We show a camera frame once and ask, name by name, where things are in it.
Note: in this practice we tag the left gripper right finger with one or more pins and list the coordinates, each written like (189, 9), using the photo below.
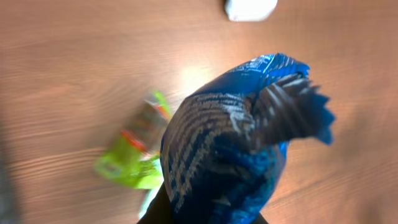
(259, 220)

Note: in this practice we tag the blue snack packet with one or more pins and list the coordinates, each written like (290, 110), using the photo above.
(225, 147)

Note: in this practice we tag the green snack packet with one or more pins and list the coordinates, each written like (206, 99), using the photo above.
(133, 158)

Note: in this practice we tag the grey plastic mesh basket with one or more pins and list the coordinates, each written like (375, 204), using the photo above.
(9, 208)

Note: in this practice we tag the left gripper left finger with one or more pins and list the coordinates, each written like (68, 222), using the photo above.
(159, 211)

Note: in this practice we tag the white barcode scanner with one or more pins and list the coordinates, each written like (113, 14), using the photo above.
(249, 10)

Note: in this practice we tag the teal white snack packet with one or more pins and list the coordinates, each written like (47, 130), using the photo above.
(151, 193)

